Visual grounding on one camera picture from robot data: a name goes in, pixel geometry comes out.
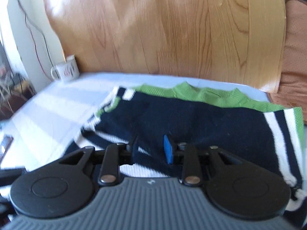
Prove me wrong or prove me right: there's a brown perforated seat cushion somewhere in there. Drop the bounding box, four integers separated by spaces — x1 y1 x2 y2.
267 0 307 125

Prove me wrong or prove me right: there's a dark wall cable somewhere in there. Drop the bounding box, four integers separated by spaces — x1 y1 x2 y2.
10 0 68 79

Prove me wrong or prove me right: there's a white enamel mug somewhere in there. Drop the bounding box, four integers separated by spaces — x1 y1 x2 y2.
50 55 81 83

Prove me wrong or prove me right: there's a pile of bedside clutter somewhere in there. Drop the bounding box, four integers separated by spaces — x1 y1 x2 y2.
0 41 33 120

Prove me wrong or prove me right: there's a wood pattern board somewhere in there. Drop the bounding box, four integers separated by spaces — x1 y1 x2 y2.
42 0 287 94

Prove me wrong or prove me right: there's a navy green striped knit sweater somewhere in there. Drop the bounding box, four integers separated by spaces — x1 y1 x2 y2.
64 82 305 212

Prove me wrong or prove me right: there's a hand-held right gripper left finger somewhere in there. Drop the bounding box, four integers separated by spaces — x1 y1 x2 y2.
59 135 139 187

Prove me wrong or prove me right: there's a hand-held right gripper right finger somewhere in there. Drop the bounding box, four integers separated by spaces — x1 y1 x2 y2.
163 135 244 187

